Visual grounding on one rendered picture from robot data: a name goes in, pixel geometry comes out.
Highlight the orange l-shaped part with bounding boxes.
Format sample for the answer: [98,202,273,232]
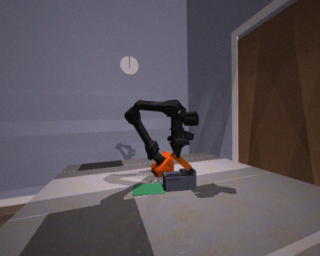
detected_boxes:
[171,152,192,171]

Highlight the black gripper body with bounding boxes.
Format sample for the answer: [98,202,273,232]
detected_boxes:
[167,126,189,146]

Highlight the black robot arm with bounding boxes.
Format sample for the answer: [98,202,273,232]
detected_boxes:
[124,100,199,165]

